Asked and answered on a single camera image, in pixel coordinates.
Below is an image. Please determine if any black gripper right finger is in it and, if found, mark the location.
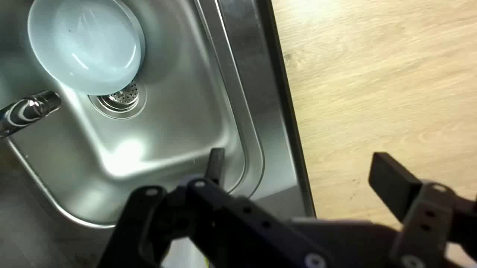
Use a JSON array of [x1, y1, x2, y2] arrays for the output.
[[368, 150, 477, 268]]

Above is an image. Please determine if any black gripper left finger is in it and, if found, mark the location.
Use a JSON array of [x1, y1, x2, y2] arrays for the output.
[[95, 147, 329, 268]]

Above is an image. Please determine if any stainless steel sink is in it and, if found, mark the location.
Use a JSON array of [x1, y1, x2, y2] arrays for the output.
[[0, 0, 317, 268]]

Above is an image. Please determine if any metal drain strainer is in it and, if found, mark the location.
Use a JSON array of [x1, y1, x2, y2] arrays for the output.
[[88, 80, 147, 117]]

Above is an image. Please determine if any white bowl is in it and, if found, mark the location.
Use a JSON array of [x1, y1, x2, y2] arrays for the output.
[[26, 0, 147, 96]]

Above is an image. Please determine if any chrome faucet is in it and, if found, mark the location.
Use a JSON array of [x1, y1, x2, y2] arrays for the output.
[[0, 89, 62, 139]]

